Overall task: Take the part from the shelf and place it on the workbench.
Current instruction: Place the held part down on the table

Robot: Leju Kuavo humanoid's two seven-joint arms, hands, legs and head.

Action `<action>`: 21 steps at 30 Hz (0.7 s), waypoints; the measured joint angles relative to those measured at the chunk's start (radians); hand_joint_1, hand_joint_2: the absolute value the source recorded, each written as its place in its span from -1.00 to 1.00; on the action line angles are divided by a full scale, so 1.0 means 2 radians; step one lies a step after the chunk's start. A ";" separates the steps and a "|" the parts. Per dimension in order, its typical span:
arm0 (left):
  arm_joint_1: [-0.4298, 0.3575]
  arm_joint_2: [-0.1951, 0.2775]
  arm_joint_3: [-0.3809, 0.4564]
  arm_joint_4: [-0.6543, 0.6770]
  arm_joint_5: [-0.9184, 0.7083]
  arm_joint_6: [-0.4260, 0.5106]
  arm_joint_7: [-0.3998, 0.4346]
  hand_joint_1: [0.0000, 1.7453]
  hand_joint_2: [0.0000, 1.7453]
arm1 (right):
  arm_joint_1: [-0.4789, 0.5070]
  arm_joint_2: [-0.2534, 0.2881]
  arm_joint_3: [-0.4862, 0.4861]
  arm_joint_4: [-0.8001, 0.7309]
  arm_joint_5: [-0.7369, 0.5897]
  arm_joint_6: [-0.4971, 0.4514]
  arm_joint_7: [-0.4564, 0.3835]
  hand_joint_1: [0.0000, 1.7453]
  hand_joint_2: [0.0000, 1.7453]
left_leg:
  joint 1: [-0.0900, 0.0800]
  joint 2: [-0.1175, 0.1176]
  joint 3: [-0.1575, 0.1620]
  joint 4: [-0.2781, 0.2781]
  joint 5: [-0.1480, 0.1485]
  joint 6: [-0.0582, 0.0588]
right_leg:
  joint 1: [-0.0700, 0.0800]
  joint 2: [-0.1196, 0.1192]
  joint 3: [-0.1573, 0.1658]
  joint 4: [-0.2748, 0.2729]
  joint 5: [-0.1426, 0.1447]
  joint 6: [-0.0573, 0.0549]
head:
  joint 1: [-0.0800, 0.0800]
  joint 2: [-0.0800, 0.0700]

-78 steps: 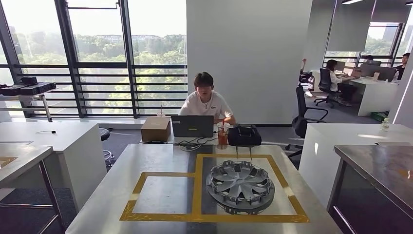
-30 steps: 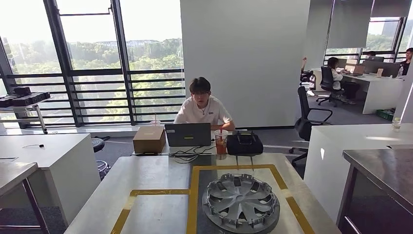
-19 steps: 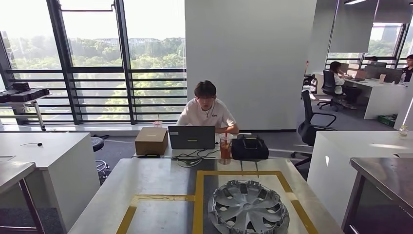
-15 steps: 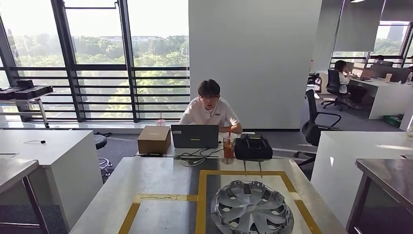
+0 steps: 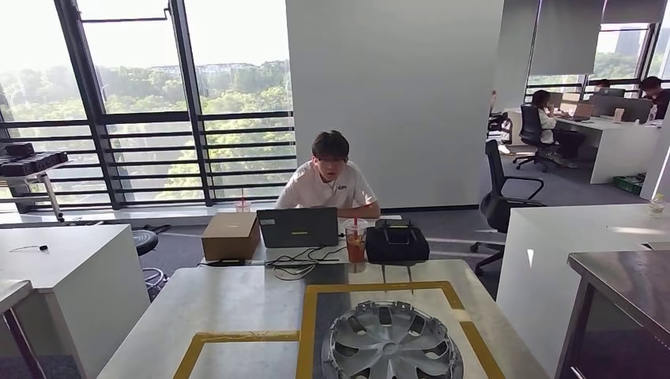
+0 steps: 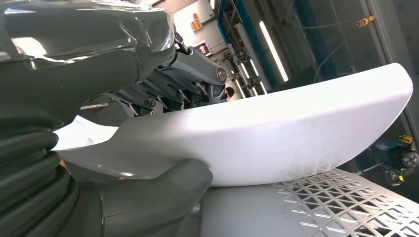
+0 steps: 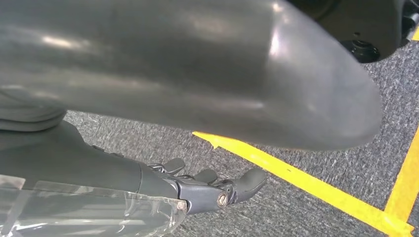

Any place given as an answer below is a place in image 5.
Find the black window frame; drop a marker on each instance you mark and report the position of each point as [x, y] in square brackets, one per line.
[188, 78]

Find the silver car hubcap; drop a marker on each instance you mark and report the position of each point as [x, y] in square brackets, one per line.
[392, 355]

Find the plastic cup red drink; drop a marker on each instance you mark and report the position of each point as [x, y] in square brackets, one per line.
[356, 248]

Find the steel cart table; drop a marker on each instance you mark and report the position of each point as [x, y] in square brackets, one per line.
[44, 183]

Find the small grey computer monitor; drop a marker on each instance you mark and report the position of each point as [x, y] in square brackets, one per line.
[556, 99]

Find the black office chair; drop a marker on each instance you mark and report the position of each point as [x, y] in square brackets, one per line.
[494, 162]
[528, 125]

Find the black round stool chrome base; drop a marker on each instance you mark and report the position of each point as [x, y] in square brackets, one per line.
[144, 240]

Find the person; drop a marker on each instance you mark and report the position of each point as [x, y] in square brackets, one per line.
[324, 188]
[657, 97]
[544, 120]
[602, 83]

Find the grey laptop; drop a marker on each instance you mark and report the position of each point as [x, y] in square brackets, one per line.
[582, 111]
[298, 226]

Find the large grey computer monitor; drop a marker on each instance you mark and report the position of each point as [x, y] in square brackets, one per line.
[623, 109]

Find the black handbag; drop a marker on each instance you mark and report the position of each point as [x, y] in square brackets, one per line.
[397, 248]

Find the clear plastic bottle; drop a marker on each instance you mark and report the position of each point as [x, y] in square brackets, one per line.
[656, 206]

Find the plastic cup with straw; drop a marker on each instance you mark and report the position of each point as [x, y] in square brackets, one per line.
[243, 206]

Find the grey roller blind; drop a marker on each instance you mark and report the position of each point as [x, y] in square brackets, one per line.
[568, 36]
[633, 10]

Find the small black box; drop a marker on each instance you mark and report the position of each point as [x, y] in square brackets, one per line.
[18, 149]

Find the long black equipment box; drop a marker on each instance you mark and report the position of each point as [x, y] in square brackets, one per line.
[31, 165]

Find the brown cardboard box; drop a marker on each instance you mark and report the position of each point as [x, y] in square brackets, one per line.
[230, 240]

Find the stainless steel workbench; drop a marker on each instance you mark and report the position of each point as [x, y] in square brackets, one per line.
[209, 303]
[628, 282]
[13, 293]

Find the green plastic crate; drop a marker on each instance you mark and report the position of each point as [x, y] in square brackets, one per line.
[629, 184]

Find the white table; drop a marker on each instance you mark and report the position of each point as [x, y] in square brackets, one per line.
[78, 314]
[534, 293]

